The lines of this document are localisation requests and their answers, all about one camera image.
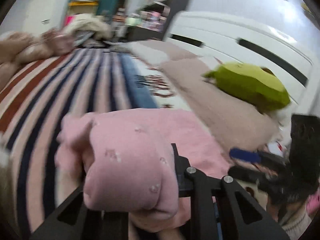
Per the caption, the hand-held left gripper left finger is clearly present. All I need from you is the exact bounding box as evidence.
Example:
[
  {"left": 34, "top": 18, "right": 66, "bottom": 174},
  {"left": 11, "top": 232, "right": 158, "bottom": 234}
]
[{"left": 29, "top": 182, "right": 130, "bottom": 240}]

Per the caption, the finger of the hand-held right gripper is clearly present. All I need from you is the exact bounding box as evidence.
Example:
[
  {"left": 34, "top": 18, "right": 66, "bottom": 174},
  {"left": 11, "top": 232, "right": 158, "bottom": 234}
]
[
  {"left": 229, "top": 147, "right": 288, "bottom": 166},
  {"left": 227, "top": 166, "right": 285, "bottom": 194}
]

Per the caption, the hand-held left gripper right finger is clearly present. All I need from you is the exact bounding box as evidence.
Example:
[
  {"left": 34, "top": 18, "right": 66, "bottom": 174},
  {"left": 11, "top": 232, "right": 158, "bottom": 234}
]
[{"left": 171, "top": 143, "right": 292, "bottom": 240}]

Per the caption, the pink dotted garment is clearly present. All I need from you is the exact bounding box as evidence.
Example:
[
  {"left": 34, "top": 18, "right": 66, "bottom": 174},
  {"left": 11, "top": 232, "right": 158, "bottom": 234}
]
[{"left": 55, "top": 109, "right": 233, "bottom": 240}]

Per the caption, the person's right forearm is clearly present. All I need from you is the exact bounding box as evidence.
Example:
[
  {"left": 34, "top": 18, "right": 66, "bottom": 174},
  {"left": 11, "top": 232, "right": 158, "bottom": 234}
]
[{"left": 277, "top": 202, "right": 313, "bottom": 240}]

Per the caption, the white pillow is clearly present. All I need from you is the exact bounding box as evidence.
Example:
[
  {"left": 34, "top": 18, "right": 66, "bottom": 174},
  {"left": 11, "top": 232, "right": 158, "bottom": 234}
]
[{"left": 265, "top": 107, "right": 293, "bottom": 130}]

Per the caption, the large beige pink pillow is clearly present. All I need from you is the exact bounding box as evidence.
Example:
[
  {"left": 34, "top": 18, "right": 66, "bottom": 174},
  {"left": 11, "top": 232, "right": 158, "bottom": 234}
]
[{"left": 160, "top": 57, "right": 283, "bottom": 150}]

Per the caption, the green avocado plush toy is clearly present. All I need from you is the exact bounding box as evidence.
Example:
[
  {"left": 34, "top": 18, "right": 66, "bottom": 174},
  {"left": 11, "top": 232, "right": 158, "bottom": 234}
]
[{"left": 203, "top": 62, "right": 292, "bottom": 113}]

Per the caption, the white bed headboard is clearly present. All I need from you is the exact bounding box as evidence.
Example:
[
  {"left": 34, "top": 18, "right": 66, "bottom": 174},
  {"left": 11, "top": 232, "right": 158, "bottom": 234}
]
[{"left": 164, "top": 11, "right": 320, "bottom": 110}]

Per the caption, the small beige pink pillow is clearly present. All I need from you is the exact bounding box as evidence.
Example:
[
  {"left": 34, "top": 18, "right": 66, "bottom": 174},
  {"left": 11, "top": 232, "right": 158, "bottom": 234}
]
[{"left": 129, "top": 40, "right": 200, "bottom": 63}]

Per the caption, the striped printed bed sheet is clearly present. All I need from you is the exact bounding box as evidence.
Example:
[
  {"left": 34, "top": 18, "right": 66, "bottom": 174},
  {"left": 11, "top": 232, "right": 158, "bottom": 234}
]
[{"left": 0, "top": 47, "right": 225, "bottom": 240}]

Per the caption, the dark tall bookshelf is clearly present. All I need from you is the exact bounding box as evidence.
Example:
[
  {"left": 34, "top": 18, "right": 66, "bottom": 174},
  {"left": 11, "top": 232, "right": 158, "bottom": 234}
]
[{"left": 147, "top": 0, "right": 198, "bottom": 40}]

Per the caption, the cosmetics clutter on desk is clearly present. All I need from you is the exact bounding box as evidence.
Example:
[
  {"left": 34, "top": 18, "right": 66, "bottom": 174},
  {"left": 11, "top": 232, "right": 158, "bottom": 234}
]
[{"left": 112, "top": 7, "right": 168, "bottom": 33}]

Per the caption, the pink floral cloth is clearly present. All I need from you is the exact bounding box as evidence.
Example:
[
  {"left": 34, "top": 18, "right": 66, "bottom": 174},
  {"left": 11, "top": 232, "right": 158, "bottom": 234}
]
[{"left": 41, "top": 29, "right": 75, "bottom": 55}]

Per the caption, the beige duvet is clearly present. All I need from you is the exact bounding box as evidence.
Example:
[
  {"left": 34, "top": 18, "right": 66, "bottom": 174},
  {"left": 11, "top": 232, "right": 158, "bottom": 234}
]
[{"left": 0, "top": 31, "right": 50, "bottom": 90}]

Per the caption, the pile of white bedding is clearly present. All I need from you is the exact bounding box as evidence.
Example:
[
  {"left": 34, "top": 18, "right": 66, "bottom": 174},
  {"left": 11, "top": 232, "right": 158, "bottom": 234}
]
[{"left": 62, "top": 14, "right": 113, "bottom": 42}]

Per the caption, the yellow shelf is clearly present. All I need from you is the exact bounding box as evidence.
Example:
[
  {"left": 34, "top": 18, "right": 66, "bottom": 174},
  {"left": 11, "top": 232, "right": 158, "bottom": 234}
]
[{"left": 67, "top": 1, "right": 99, "bottom": 8}]

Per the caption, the white door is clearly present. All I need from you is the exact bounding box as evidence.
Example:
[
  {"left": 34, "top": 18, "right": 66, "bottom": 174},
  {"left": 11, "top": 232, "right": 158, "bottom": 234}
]
[{"left": 24, "top": 0, "right": 75, "bottom": 34}]

